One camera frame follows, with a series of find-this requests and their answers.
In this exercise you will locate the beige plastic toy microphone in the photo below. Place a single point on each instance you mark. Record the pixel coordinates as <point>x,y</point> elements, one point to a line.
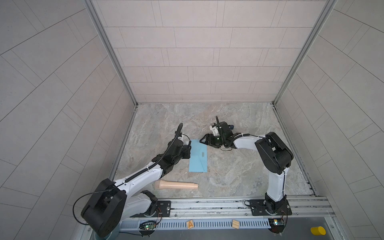
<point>162,185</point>

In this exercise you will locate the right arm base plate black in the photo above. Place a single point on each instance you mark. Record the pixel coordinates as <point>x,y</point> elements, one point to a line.
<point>258,208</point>

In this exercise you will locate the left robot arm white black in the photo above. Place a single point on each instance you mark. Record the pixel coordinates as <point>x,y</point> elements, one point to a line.
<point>114,201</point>

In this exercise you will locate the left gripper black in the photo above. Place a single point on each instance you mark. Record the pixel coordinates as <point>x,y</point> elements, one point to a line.
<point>186,152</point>

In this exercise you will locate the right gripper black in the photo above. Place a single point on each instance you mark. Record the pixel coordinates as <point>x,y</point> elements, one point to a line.
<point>210,141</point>

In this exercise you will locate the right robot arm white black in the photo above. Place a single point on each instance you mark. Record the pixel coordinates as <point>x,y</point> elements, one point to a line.
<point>274,153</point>

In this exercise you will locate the yellow cylinder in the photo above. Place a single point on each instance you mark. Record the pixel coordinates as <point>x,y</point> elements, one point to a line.
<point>318,231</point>

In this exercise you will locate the wooden letter A block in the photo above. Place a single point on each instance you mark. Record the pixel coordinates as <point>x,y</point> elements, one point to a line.
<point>190,224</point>

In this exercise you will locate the aluminium mounting rail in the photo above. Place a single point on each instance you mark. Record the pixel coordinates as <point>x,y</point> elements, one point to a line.
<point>231,208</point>

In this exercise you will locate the circuit board with wires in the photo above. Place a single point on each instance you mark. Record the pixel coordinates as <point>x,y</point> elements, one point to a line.
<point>277,225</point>
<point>148,226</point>

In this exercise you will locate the teal paper envelope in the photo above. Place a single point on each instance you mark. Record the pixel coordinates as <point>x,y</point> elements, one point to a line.
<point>199,157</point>

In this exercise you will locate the plain wooden block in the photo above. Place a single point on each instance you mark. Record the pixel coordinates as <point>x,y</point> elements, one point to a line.
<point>235,224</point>

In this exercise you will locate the right circuit board with wires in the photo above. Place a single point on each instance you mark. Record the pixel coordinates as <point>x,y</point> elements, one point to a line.
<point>277,225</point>

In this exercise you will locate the left circuit board with wires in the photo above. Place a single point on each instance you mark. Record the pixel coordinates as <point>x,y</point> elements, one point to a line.
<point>148,226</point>

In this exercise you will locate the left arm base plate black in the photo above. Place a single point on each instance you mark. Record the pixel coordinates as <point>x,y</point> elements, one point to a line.
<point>158,208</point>

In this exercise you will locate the grey slotted cable duct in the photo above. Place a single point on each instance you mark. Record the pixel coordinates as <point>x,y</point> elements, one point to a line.
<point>199,224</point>

